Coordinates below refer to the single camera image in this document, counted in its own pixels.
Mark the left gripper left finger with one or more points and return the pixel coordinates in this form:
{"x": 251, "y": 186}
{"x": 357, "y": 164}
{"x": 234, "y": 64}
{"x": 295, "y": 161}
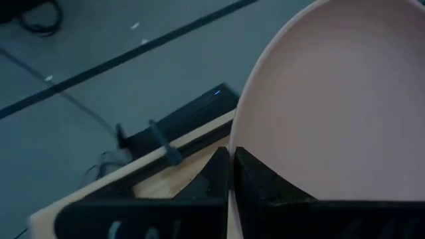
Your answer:
{"x": 216, "y": 179}

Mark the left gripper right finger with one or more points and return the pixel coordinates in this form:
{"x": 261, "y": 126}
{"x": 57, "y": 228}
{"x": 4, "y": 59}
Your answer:
{"x": 259, "y": 186}

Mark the salmon pink plate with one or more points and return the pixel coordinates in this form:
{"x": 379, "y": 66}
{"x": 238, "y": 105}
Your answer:
{"x": 332, "y": 99}

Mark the black box with blue light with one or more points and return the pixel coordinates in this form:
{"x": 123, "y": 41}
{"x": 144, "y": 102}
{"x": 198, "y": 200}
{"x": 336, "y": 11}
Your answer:
{"x": 192, "y": 113}

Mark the small black table clamp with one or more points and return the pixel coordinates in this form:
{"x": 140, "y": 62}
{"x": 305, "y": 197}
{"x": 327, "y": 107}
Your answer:
{"x": 121, "y": 134}

